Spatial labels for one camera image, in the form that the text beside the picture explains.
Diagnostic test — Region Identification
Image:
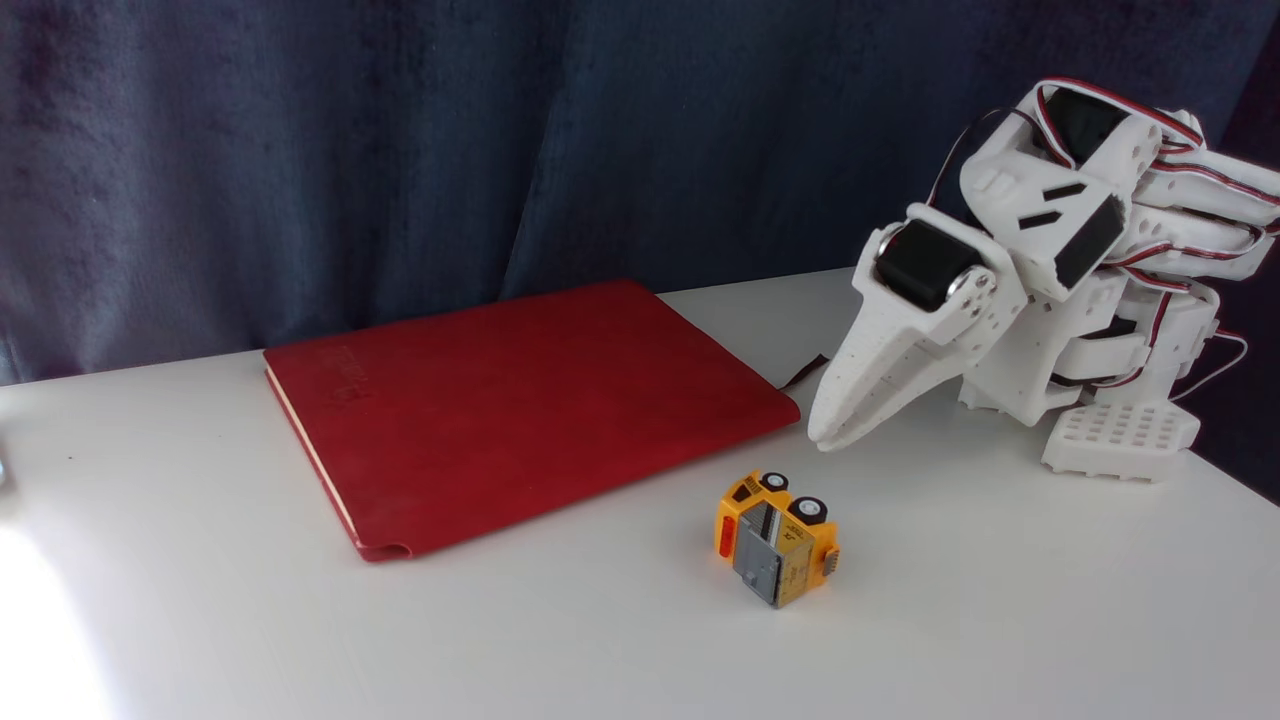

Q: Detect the red notebook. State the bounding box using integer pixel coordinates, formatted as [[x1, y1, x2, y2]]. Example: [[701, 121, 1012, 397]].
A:
[[263, 279, 802, 563]]

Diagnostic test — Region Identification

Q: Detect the white cable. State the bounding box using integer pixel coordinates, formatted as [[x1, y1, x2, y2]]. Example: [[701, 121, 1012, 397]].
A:
[[1168, 328, 1251, 403]]

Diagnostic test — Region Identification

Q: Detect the yellow toy truck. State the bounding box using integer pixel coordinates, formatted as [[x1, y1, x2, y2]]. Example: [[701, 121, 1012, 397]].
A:
[[714, 470, 841, 609]]

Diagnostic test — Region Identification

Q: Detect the dark blue curtain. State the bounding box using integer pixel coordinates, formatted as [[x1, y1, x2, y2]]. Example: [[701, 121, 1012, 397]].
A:
[[0, 0, 1280, 506]]

